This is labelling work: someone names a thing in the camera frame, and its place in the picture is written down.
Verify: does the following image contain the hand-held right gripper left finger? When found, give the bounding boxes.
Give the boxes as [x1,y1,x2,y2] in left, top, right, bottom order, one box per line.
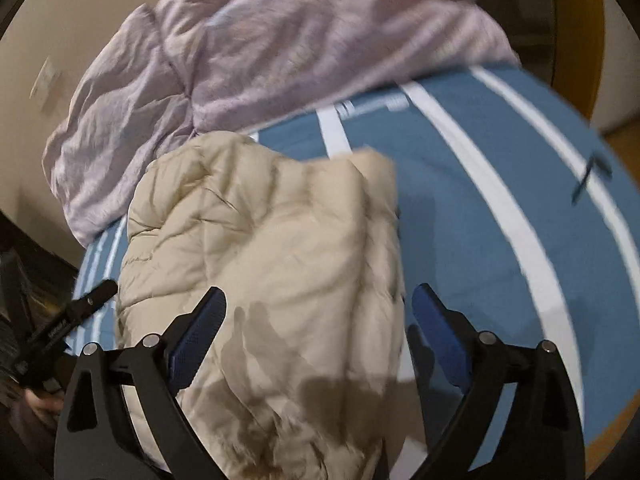
[54,286,227,480]

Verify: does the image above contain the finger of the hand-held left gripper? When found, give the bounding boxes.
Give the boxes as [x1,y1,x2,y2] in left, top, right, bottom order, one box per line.
[17,280,119,390]
[0,254,37,378]

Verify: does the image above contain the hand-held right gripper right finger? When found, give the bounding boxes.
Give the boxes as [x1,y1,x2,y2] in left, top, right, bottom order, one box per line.
[410,282,586,480]

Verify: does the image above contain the beige quilted down jacket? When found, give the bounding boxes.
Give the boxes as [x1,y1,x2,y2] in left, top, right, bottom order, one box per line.
[116,131,418,480]

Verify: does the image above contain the person's left hand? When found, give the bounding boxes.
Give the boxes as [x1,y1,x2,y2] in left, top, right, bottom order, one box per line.
[26,389,66,420]

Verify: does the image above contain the blue white striped bed sheet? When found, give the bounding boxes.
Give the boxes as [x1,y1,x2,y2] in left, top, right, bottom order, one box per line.
[65,62,640,466]

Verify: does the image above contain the dark hook-shaped object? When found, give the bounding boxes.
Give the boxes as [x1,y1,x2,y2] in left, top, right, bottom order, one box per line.
[571,154,613,206]

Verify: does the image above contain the lilac crumpled duvet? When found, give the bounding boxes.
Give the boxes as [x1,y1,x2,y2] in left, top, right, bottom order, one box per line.
[42,0,526,246]

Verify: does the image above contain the white wall switch plate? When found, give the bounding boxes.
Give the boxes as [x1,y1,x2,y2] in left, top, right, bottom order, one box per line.
[30,56,63,101]

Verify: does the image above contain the wooden door frame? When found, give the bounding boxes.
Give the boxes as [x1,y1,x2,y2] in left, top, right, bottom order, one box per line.
[545,0,608,126]

